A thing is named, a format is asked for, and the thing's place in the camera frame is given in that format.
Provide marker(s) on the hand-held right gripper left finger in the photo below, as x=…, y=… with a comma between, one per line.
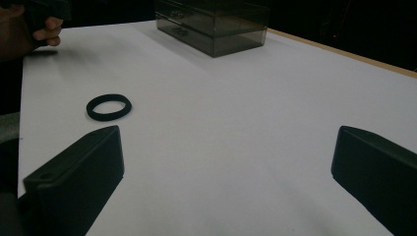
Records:
x=75, y=183

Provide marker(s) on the smoked clear drawer box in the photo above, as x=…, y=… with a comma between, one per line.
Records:
x=216, y=29

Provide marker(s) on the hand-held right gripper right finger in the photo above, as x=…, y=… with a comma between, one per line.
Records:
x=383, y=183

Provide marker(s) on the white table sheet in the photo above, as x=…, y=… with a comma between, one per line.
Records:
x=229, y=131

